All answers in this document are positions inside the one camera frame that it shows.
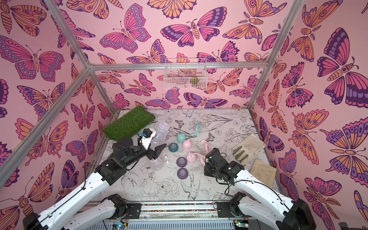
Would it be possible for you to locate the clear baby bottle body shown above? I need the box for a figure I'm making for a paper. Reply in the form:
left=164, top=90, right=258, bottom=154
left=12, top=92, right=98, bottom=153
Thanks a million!
left=150, top=122, right=170, bottom=150

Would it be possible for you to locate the purple nipple collar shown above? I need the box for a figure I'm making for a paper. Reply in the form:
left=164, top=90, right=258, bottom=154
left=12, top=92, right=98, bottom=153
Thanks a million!
left=176, top=157, right=187, bottom=168
left=177, top=168, right=189, bottom=180

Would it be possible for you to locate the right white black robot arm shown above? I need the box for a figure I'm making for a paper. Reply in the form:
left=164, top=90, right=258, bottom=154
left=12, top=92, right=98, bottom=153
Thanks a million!
left=204, top=148, right=316, bottom=230

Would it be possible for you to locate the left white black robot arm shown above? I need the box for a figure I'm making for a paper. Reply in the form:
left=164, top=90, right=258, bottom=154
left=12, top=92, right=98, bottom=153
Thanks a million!
left=23, top=137, right=166, bottom=230

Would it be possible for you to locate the dark teal nipple collar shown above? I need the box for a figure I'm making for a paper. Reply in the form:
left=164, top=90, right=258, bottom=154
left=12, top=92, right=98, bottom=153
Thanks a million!
left=168, top=143, right=179, bottom=153

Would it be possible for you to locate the pink bottle cap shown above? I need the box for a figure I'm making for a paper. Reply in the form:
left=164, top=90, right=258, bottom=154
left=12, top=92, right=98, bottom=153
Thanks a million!
left=182, top=140, right=193, bottom=151
left=186, top=152, right=197, bottom=164

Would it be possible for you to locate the teal bottle cap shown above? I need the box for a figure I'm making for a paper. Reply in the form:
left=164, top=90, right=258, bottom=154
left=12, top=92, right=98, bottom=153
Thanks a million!
left=176, top=133, right=186, bottom=144

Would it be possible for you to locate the beige work glove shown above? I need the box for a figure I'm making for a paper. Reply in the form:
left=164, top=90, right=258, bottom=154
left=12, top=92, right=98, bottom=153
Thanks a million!
left=232, top=134, right=265, bottom=165

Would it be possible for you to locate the green artificial grass mat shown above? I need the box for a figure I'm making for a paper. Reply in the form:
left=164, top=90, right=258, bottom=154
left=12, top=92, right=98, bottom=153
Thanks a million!
left=103, top=106, right=155, bottom=141

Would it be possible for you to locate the tan wooden board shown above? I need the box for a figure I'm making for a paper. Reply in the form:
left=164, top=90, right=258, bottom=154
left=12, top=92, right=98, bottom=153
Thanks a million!
left=250, top=159, right=277, bottom=188

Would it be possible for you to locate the green object in basket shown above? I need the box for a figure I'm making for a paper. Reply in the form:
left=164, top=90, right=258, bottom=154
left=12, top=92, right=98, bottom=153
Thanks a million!
left=190, top=77, right=199, bottom=88

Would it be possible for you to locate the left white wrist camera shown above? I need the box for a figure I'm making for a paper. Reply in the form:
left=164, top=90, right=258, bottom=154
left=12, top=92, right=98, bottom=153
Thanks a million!
left=138, top=128, right=156, bottom=150

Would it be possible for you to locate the pink bottle handle ring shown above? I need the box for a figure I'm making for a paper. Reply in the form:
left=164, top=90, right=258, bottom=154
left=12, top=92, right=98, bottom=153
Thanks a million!
left=200, top=140, right=212, bottom=157

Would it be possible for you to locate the white wire basket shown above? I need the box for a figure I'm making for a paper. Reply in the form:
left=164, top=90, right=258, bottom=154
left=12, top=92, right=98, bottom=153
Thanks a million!
left=162, top=57, right=208, bottom=90

